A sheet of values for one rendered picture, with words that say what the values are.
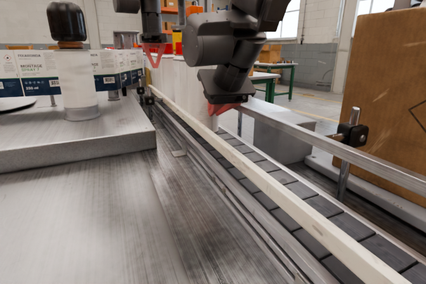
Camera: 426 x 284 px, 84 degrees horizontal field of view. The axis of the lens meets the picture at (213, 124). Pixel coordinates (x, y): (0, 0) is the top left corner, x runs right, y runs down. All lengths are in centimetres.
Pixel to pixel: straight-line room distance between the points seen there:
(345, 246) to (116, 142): 48
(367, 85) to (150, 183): 41
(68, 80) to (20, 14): 767
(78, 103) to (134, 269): 50
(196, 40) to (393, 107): 31
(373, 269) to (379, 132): 27
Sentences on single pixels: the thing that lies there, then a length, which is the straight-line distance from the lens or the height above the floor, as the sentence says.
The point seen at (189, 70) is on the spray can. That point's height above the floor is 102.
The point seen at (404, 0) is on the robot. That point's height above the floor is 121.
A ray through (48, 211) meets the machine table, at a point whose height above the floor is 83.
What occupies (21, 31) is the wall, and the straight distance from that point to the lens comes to 835.
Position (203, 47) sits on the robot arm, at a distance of 33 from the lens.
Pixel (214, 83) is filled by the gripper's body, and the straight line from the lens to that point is 43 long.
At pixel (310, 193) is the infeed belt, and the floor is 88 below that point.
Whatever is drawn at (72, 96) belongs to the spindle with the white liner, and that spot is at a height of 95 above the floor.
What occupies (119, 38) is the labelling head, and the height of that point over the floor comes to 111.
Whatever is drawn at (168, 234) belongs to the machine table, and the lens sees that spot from 35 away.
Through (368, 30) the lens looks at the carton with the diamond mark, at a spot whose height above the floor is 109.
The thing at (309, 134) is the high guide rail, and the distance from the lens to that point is 33.
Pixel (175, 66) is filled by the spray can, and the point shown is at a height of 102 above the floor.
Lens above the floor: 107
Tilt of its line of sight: 18 degrees down
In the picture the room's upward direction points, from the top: straight up
